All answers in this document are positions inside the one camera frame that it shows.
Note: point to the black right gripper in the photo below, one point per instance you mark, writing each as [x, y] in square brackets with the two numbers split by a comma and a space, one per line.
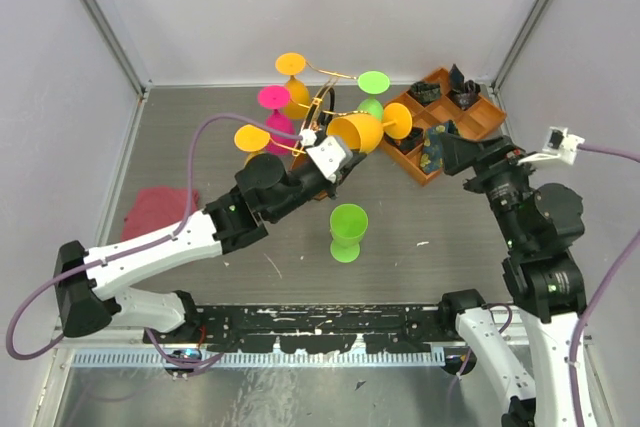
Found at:
[488, 163]

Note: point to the orange wine glass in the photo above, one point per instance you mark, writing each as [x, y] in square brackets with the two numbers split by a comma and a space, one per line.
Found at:
[364, 132]
[252, 140]
[291, 64]

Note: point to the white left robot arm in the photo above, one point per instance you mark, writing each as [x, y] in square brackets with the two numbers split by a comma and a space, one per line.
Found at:
[97, 286]

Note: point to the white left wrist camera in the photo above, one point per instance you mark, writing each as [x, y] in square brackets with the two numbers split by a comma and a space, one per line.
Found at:
[329, 155]

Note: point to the black mounting rail base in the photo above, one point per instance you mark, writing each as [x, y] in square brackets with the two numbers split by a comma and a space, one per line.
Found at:
[315, 329]

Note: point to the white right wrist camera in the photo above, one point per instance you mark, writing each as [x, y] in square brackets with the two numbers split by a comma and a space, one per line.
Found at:
[560, 146]

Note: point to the red folded cloth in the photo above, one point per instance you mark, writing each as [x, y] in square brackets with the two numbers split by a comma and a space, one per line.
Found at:
[154, 208]

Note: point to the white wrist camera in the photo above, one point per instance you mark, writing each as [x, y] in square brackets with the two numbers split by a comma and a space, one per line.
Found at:
[329, 155]
[560, 146]

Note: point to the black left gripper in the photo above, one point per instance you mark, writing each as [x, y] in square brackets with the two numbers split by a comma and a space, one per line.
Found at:
[347, 161]

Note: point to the pink plastic wine glass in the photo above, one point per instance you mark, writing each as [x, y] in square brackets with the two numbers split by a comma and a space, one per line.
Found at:
[275, 98]

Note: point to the black rolled belt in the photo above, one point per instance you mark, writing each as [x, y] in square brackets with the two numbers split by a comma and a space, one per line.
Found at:
[414, 139]

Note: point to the dark blue folded cloth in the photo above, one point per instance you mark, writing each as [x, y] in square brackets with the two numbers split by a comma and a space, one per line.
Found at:
[464, 93]

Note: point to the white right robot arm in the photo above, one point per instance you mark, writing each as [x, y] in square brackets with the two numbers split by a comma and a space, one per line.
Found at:
[548, 290]

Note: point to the dark green patterned cloth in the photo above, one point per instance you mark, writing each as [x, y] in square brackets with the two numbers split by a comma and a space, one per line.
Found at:
[425, 92]

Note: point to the blue yellow patterned cloth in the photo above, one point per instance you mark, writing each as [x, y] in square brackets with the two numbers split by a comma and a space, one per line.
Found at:
[431, 159]

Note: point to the green wine glass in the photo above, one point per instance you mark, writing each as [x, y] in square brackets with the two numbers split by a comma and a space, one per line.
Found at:
[373, 83]
[348, 226]

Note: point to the orange wooden divided tray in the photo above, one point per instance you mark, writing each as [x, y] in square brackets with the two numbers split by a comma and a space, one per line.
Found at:
[476, 123]

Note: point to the grey slotted cable duct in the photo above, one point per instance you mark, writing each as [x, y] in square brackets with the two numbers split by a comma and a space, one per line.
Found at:
[149, 358]

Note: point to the gold wire wine glass rack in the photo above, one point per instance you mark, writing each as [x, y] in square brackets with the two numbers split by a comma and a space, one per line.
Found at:
[320, 113]

